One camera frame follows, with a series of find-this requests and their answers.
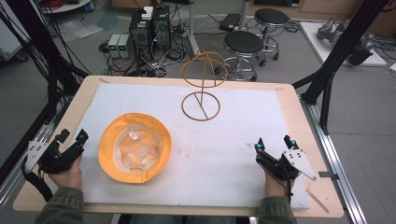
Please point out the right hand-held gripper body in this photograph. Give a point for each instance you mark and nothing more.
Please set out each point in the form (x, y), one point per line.
(285, 165)

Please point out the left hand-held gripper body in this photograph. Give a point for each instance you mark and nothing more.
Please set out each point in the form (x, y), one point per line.
(51, 160)

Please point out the orange bucket hat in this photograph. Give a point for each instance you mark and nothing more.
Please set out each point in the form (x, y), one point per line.
(135, 147)

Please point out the person's left hand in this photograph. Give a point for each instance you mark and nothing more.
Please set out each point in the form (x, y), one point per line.
(67, 176)

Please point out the person's right hand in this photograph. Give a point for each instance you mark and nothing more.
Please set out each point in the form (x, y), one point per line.
(274, 186)

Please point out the thin wooden stick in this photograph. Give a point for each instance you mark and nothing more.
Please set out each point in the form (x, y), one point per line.
(317, 200)

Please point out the white foam mat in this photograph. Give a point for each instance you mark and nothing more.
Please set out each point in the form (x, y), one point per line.
(193, 155)

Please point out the white floor platform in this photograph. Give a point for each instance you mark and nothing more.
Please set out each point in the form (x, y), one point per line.
(323, 46)

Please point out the grey power supply unit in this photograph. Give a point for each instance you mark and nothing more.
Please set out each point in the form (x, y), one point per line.
(113, 45)
(125, 46)

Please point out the large black round stool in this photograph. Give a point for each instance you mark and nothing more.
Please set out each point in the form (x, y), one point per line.
(243, 43)

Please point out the grey equipment case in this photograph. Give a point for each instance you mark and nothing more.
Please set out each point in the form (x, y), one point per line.
(8, 40)

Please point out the black computer tower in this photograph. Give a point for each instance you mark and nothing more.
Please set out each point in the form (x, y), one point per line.
(162, 26)
(140, 32)

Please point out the small black round stool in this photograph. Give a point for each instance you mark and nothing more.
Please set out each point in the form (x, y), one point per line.
(271, 18)

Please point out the black flat case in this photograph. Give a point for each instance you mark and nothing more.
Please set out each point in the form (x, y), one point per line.
(229, 21)

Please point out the white round table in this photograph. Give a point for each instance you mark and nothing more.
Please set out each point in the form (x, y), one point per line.
(67, 5)

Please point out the grey metal table leg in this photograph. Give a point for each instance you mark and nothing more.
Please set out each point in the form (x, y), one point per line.
(193, 28)

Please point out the white box on tower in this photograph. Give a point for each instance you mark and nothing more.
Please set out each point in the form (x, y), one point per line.
(147, 13)

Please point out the aluminium rail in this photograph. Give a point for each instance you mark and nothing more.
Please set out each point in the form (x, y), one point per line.
(28, 149)
(333, 155)

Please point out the dark metal bracket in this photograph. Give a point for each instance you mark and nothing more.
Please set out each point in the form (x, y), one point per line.
(328, 175)

